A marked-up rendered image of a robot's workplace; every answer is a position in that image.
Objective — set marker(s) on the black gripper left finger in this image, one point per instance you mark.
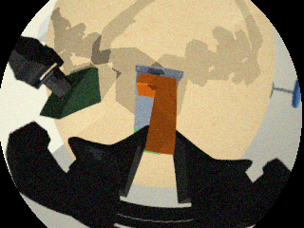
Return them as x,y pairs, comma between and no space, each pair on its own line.
121,159

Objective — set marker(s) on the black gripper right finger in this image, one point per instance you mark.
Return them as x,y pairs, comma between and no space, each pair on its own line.
195,169

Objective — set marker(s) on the orange l-shaped part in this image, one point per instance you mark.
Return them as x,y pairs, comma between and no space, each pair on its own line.
162,130

